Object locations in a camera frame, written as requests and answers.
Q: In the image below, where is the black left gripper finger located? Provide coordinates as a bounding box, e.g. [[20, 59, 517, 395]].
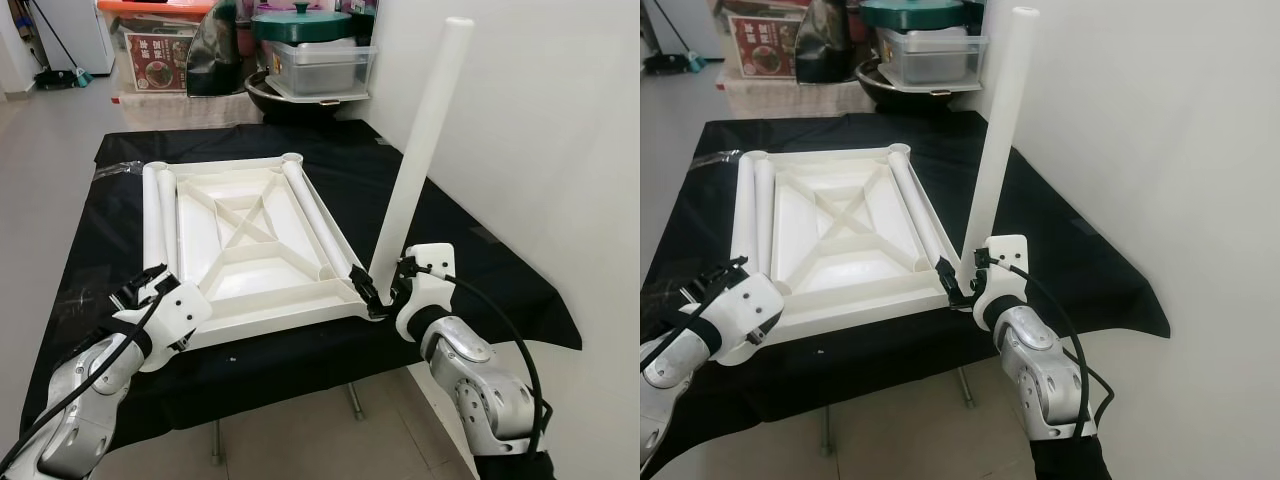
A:
[[705, 255, 751, 287], [128, 262, 173, 293]]

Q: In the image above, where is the white plastic children table top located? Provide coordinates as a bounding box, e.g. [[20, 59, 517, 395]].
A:
[[140, 152, 386, 353], [725, 145, 976, 351]]

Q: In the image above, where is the black tablecloth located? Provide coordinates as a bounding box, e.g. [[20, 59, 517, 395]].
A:
[[640, 112, 1171, 451], [20, 122, 583, 451]]

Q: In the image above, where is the beige low bench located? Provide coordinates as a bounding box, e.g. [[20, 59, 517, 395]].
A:
[[718, 78, 871, 119], [108, 90, 263, 131]]

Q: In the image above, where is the black wok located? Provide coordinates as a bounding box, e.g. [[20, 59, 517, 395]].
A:
[[245, 70, 366, 126], [855, 60, 976, 113]]

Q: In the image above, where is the orange-lidded clear storage box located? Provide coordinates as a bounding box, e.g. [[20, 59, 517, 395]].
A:
[[97, 0, 216, 96], [725, 0, 801, 83]]

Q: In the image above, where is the clear plastic storage box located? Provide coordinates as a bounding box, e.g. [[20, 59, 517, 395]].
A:
[[265, 38, 379, 99], [875, 28, 991, 89]]

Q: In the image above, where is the black bag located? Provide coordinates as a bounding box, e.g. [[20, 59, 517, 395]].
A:
[[795, 0, 861, 86], [185, 0, 251, 99]]

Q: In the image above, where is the white fridge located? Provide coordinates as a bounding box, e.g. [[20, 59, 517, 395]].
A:
[[30, 0, 116, 76], [650, 0, 721, 61]]

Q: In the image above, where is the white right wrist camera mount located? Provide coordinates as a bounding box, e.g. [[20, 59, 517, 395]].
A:
[[975, 234, 1031, 329], [395, 243, 458, 336]]

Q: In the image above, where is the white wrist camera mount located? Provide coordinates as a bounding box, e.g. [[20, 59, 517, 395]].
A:
[[128, 278, 214, 374], [712, 270, 786, 367], [975, 234, 1031, 329], [395, 243, 458, 336]]

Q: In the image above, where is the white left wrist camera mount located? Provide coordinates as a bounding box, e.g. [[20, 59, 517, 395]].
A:
[[712, 270, 786, 367], [128, 278, 214, 374]]

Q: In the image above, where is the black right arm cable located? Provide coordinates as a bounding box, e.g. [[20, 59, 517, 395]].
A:
[[990, 255, 1116, 431], [405, 258, 553, 456]]

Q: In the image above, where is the long-handled broom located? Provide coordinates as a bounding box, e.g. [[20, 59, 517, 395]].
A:
[[645, 0, 706, 76], [28, 0, 93, 91]]

